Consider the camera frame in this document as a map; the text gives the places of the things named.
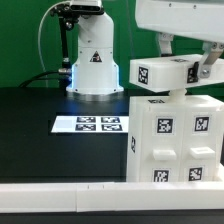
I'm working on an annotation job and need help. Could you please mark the black camera on stand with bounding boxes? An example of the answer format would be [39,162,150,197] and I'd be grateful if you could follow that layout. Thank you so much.
[50,0,104,89]

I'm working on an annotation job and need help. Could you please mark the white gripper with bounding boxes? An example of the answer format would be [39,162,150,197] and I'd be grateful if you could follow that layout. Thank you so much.
[135,0,224,78]

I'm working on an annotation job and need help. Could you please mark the black base cables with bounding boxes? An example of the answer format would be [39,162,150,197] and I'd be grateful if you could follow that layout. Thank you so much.
[18,70,69,89]

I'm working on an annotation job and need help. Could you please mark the small white cabinet panel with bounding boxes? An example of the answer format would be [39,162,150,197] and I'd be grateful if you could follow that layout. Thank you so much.
[179,104,224,182]

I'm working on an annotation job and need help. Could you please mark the white front fence bar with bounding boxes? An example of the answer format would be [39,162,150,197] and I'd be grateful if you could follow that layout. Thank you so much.
[0,182,224,213]

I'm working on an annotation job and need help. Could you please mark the white marker sheet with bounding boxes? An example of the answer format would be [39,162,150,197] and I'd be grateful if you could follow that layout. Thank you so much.
[51,116,129,133]

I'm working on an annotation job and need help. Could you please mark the white cabinet body box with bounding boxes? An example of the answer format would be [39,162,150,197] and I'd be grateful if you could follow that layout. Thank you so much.
[126,90,224,182]

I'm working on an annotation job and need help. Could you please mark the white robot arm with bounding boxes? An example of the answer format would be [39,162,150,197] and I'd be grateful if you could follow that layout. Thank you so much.
[67,0,224,97]

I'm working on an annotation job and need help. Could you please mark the white cabinet block with hole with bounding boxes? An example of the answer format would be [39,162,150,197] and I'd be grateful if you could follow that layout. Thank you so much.
[129,54,224,92]

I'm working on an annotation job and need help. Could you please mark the grey white cable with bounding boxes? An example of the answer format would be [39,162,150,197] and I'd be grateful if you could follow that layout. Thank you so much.
[37,0,71,88]

